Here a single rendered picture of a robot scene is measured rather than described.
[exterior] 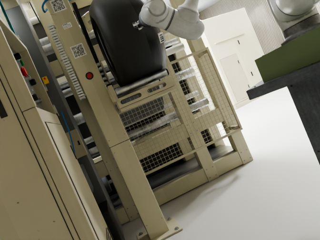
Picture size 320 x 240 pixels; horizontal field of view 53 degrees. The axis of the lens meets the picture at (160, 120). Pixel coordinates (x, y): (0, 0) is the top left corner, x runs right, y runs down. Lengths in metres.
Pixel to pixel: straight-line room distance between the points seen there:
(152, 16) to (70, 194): 0.77
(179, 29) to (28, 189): 0.88
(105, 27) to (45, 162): 0.93
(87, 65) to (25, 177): 0.98
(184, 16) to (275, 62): 0.44
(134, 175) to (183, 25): 0.96
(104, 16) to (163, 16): 0.53
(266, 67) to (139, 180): 1.04
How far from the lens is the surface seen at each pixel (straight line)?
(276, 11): 1.44
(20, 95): 1.19
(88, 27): 2.46
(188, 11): 1.48
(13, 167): 1.19
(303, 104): 1.42
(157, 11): 1.40
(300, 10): 1.32
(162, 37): 1.88
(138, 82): 1.90
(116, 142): 1.95
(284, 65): 1.33
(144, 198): 2.01
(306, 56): 1.32
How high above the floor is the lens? 0.74
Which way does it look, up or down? 2 degrees down
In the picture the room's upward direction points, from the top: 24 degrees counter-clockwise
